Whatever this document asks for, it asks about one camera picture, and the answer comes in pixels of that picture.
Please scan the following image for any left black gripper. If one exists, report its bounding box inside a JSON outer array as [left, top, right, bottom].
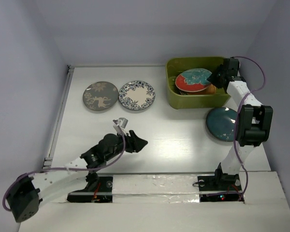
[[104, 129, 145, 161]]

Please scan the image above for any orange woven plate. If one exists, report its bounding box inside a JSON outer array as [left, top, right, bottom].
[[179, 84, 217, 95]]

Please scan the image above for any red and teal plate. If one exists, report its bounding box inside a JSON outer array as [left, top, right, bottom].
[[175, 68, 212, 92]]

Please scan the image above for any dark teal plate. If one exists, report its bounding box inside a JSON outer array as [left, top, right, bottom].
[[205, 107, 237, 142]]

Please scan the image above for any blue floral white plate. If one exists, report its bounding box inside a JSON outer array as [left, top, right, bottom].
[[118, 80, 156, 111]]

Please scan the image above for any grey deer plate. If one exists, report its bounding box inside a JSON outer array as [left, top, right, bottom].
[[83, 81, 119, 111]]

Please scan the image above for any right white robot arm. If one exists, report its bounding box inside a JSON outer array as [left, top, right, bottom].
[[204, 57, 273, 191]]

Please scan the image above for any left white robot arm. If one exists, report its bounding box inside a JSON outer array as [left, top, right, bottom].
[[2, 130, 148, 223]]

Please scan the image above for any olive green plastic bin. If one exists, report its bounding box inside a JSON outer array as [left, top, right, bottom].
[[165, 57, 231, 109]]

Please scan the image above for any silver foil strip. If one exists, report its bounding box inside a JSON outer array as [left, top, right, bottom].
[[112, 174, 200, 203]]

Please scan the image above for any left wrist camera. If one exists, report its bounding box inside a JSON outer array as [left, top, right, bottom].
[[113, 117, 128, 131]]

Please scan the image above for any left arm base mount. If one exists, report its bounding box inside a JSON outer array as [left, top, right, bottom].
[[67, 173, 113, 203]]

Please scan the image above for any aluminium frame rail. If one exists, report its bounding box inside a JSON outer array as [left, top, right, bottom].
[[42, 65, 74, 169]]

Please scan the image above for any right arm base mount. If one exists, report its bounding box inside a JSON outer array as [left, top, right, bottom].
[[192, 164, 244, 202]]

